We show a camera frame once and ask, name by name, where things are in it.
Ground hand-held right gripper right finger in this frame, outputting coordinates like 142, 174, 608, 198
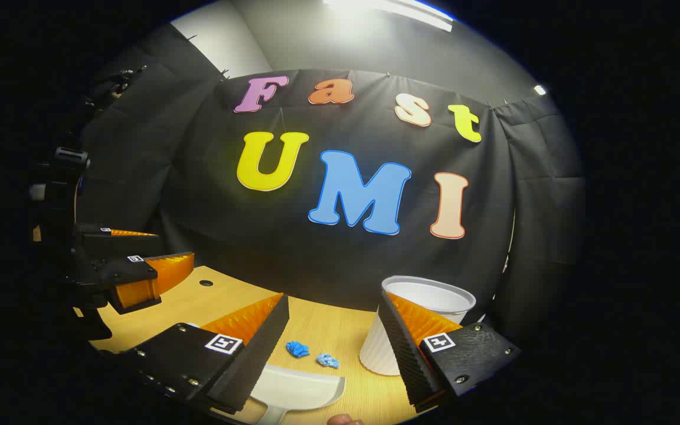
380, 289, 522, 414

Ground wooden desktop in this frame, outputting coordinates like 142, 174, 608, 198
89, 266, 470, 425

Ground grey plastic dustpan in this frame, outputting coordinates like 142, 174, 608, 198
249, 364, 346, 425

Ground long ceiling light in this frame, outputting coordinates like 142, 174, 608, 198
323, 0, 454, 32

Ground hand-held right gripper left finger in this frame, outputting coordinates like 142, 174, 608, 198
119, 293, 290, 415

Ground white ribbed garbage bin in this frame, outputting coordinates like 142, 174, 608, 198
359, 275, 477, 377

